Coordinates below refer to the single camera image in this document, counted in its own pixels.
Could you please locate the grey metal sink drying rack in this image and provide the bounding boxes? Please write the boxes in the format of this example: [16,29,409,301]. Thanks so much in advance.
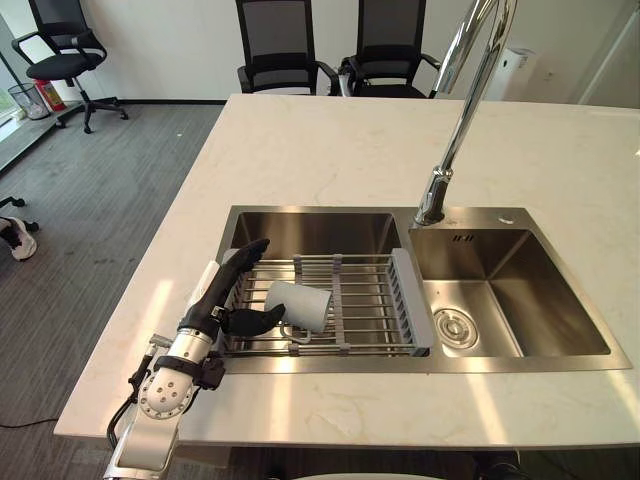
[214,247,435,358]

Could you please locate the grey cup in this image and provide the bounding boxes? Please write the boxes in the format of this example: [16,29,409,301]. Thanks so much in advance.
[263,280,333,344]

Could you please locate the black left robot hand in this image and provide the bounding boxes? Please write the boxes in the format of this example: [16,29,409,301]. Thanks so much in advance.
[177,238,287,338]

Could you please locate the white air purifier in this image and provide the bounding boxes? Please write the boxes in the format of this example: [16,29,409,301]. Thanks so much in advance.
[487,47,539,103]

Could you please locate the black chair caster base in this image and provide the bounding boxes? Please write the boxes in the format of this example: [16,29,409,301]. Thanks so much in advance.
[0,195,40,232]

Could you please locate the stainless steel double sink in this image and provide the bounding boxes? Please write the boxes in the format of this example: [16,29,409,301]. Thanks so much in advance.
[211,204,634,376]

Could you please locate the red fire extinguisher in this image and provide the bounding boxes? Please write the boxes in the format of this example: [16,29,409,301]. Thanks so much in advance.
[38,78,68,113]

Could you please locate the chrome gooseneck faucet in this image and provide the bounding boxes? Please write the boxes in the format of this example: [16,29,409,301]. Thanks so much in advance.
[412,0,519,229]

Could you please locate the wire mesh waste bin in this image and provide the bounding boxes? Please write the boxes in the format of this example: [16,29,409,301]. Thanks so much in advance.
[7,82,51,121]

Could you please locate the black floor cable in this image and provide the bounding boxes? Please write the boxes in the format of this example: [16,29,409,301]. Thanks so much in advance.
[0,415,60,429]

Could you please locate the person's white shoe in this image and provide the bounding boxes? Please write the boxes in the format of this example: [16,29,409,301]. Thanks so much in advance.
[0,216,38,262]

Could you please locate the black mesh office chair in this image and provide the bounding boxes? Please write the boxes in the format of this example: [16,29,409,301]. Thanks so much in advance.
[234,0,341,96]
[339,0,444,99]
[11,0,130,135]

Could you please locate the round steel sink drain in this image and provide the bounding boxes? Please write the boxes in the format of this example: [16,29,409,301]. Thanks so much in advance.
[432,307,479,351]

